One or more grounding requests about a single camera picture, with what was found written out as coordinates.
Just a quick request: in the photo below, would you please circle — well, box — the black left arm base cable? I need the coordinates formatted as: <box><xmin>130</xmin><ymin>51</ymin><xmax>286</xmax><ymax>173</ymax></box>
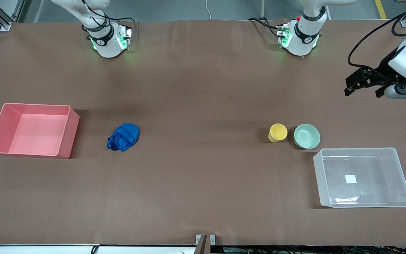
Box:
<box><xmin>248</xmin><ymin>17</ymin><xmax>284</xmax><ymax>38</ymax></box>

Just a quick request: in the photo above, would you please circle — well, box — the metal table edge bracket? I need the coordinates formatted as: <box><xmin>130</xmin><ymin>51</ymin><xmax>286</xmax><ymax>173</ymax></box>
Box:
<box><xmin>195</xmin><ymin>234</ymin><xmax>216</xmax><ymax>254</ymax></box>

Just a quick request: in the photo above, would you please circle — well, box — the blue cloth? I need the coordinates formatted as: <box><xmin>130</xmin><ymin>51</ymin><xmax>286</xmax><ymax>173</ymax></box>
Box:
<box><xmin>106</xmin><ymin>123</ymin><xmax>140</xmax><ymax>152</ymax></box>

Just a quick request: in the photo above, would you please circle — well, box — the clear plastic box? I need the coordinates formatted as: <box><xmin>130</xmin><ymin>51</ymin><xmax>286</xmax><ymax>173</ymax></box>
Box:
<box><xmin>313</xmin><ymin>147</ymin><xmax>406</xmax><ymax>208</ymax></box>

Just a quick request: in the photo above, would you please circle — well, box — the aluminium frame profile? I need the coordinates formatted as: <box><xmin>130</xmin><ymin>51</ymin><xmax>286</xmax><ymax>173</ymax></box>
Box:
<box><xmin>0</xmin><ymin>0</ymin><xmax>25</xmax><ymax>31</ymax></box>

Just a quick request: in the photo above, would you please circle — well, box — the light green bowl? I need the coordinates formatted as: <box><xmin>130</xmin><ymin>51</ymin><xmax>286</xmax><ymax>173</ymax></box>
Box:
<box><xmin>293</xmin><ymin>123</ymin><xmax>321</xmax><ymax>150</ymax></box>

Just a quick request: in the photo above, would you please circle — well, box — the pink plastic box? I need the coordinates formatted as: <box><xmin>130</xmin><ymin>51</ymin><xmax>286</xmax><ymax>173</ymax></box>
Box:
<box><xmin>0</xmin><ymin>103</ymin><xmax>80</xmax><ymax>159</ymax></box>

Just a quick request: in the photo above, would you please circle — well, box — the yellow plastic cup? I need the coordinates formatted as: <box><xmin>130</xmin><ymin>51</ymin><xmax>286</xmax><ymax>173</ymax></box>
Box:
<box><xmin>268</xmin><ymin>123</ymin><xmax>288</xmax><ymax>143</ymax></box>

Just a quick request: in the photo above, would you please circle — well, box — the white table edge rail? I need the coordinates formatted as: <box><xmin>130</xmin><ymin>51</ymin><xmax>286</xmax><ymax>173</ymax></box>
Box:
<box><xmin>0</xmin><ymin>244</ymin><xmax>196</xmax><ymax>254</ymax></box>

